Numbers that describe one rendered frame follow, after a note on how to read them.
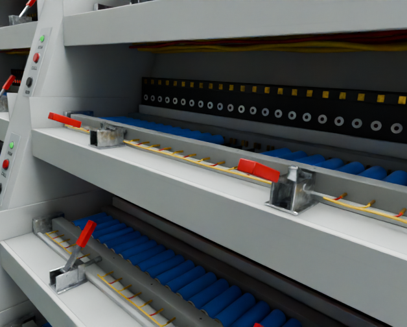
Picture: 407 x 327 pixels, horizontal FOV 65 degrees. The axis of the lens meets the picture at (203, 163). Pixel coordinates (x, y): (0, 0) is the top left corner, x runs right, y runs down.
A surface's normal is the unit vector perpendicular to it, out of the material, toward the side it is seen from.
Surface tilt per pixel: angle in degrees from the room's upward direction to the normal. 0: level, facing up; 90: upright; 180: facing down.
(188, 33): 109
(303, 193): 90
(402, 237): 19
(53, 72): 90
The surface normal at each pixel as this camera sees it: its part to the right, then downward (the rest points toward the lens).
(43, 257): 0.07, -0.97
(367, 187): -0.66, 0.15
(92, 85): 0.74, 0.21
